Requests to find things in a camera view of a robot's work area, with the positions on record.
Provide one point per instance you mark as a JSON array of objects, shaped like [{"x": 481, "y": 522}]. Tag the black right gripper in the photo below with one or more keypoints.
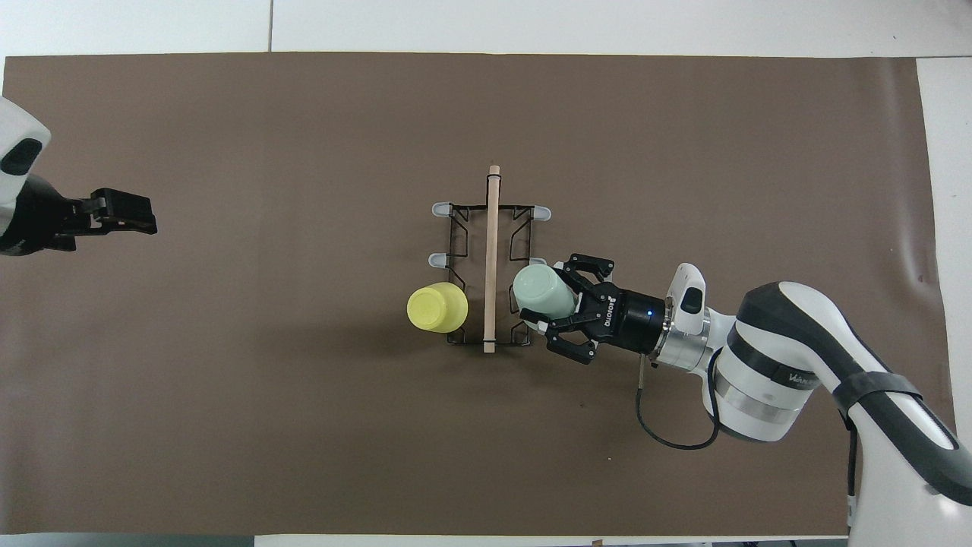
[{"x": 626, "y": 323}]

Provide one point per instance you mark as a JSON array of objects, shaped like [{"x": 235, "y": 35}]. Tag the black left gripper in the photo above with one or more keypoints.
[{"x": 34, "y": 224}]

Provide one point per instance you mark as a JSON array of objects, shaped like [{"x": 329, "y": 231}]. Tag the pale green plastic cup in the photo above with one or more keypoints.
[{"x": 541, "y": 292}]

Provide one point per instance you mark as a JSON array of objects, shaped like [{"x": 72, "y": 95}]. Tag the yellow plastic cup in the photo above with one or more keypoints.
[{"x": 437, "y": 308}]

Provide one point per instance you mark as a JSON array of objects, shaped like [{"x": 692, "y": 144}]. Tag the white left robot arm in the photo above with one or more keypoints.
[{"x": 19, "y": 129}]

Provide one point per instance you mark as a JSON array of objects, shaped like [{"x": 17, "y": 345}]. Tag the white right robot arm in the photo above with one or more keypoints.
[{"x": 774, "y": 357}]

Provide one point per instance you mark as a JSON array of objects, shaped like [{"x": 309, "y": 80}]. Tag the brown table mat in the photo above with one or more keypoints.
[{"x": 304, "y": 425}]

